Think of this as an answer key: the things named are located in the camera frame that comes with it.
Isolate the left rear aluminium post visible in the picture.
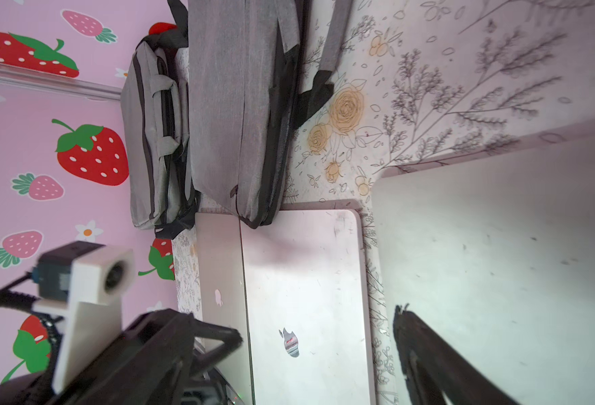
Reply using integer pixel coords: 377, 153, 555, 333
0, 63, 121, 101

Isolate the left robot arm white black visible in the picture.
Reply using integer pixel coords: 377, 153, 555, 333
0, 278, 202, 382

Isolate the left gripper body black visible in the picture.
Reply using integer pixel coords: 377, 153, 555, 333
48, 310, 227, 404

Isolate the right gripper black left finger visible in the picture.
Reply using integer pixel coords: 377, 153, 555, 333
189, 316, 243, 377

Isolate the silver laptop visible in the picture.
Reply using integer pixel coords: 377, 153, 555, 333
372, 137, 595, 404
242, 209, 376, 404
196, 214, 255, 404

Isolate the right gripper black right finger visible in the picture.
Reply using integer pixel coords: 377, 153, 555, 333
393, 305, 516, 404

